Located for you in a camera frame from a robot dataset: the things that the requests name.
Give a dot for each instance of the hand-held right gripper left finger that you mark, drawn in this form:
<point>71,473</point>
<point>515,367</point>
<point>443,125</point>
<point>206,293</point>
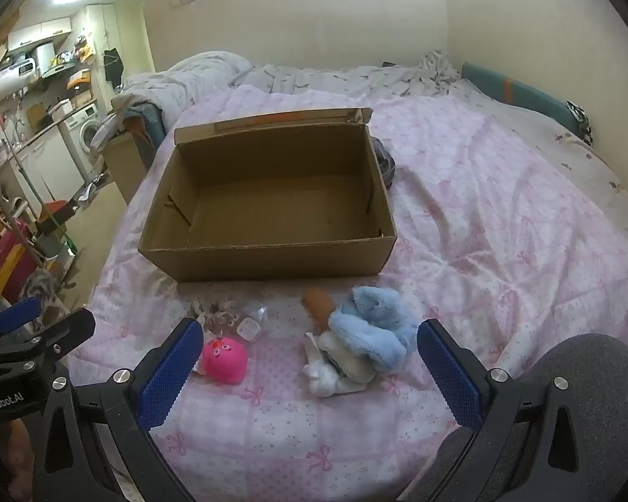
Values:
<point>170,371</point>

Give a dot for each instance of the brown sock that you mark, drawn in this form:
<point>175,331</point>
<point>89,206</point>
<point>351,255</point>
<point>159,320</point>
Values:
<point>319,306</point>

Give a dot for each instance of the blue fluffy sock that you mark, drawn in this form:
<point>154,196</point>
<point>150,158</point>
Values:
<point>369,324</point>

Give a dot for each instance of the grey printed duvet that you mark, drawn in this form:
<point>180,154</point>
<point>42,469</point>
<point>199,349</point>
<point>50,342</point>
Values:
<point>314,76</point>

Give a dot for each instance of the teal headboard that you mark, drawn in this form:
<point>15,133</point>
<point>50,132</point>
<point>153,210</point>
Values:
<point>523,91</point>

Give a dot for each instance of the black white patterned cloth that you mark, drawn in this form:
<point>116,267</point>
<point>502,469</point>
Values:
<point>579,117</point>

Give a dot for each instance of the pink ball toy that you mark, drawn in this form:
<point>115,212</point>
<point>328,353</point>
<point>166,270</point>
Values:
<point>224,360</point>

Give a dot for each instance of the clear plastic bag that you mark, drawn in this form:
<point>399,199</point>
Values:
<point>257,312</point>

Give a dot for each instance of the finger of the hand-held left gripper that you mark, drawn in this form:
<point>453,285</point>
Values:
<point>68,327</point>
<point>15,315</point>

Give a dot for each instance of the white washing machine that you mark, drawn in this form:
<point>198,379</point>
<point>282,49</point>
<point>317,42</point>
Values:
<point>81,130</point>

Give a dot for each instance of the blue-grey pillow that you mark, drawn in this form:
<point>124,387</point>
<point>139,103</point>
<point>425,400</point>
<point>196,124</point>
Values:
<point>144,117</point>

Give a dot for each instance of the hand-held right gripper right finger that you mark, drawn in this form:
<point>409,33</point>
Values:
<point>450,376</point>

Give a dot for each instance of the grey striped cloth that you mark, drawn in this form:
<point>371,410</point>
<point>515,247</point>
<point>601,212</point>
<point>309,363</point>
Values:
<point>384,162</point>

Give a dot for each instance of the brown cardboard box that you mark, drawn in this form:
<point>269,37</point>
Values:
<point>272,261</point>

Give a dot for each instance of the white water heater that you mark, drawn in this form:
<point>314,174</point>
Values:
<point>11,81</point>

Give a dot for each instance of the pink bow-print blanket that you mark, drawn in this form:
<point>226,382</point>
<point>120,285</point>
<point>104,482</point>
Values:
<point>502,246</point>

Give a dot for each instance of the beige lace scrunchie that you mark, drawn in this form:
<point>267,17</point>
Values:
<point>225,314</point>
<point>203,316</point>

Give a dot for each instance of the white sock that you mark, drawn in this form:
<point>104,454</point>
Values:
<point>329,371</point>

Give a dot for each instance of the black hanging garment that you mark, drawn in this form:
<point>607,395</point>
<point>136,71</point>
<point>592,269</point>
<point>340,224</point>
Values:
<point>113,65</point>

